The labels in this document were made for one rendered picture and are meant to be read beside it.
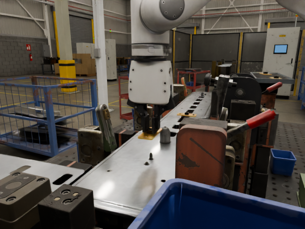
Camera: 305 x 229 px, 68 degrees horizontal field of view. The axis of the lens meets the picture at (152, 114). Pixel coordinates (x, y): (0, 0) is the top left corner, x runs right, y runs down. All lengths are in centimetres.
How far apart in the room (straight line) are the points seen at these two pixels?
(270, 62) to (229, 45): 163
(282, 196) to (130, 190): 77
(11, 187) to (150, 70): 33
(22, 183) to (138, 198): 19
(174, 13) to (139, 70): 15
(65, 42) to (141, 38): 773
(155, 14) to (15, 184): 36
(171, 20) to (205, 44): 828
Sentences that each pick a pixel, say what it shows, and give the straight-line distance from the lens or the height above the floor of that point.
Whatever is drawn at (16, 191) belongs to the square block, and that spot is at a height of 106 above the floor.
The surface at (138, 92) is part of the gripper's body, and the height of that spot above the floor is 117.
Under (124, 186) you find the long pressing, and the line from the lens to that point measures 48.
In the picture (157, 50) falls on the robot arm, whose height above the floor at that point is 127.
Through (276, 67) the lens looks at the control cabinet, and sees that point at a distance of 766.
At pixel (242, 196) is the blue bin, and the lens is 18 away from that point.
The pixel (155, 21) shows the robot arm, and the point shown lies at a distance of 43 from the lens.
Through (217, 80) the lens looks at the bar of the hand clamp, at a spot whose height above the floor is 121.
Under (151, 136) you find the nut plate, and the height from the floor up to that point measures 107.
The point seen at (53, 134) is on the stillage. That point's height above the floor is 42.
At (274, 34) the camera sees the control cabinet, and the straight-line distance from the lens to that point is 767.
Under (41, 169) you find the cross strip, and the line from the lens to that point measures 60.
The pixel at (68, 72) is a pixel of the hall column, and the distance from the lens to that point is 815.
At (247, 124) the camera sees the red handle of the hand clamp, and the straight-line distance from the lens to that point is 51.
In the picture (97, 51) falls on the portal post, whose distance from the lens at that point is 509.
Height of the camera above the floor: 126
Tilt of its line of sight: 15 degrees down
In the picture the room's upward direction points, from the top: straight up
